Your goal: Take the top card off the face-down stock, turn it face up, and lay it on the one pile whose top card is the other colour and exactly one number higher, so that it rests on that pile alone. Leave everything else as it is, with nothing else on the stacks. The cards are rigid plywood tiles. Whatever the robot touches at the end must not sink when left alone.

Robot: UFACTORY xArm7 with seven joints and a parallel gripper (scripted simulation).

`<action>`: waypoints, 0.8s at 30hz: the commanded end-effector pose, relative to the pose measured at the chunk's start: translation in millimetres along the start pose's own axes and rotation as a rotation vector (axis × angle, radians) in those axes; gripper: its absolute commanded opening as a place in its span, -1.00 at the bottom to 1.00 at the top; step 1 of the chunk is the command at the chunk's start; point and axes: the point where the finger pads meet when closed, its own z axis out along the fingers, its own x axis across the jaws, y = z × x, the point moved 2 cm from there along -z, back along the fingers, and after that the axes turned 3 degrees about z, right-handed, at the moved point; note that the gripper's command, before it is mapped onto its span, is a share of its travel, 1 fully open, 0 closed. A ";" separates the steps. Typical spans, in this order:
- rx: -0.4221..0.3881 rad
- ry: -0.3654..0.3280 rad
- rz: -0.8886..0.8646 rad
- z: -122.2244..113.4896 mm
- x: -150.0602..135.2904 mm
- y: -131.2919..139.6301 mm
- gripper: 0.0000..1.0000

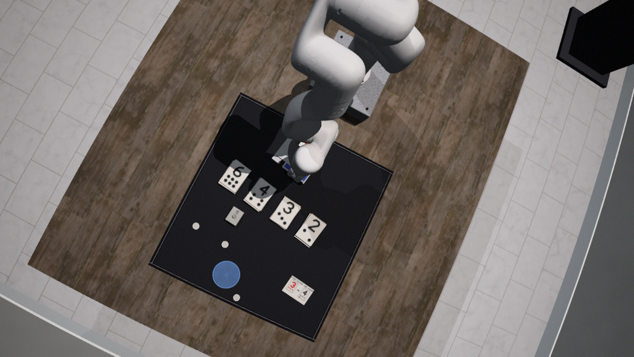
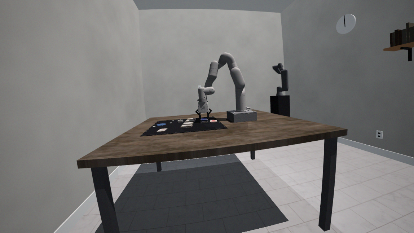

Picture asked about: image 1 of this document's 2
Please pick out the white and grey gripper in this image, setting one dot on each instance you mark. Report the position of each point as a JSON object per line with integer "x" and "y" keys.
{"x": 291, "y": 178}

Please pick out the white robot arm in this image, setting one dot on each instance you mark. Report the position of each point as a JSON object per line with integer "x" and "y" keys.
{"x": 383, "y": 29}

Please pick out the blue round disc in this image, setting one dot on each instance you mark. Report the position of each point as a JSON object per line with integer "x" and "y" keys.
{"x": 226, "y": 274}

